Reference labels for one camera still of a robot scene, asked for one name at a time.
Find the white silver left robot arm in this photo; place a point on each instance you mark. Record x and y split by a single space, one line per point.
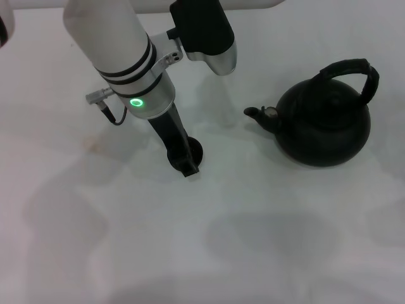
110 38

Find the white rounded panel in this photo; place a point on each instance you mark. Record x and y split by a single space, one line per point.
259 4

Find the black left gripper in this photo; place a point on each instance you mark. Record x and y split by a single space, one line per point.
171 136

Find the black round teapot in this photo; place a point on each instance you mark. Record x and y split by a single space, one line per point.
322 133

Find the small black teacup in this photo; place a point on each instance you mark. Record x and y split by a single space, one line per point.
197 149

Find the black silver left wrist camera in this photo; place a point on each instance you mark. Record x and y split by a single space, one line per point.
205 28

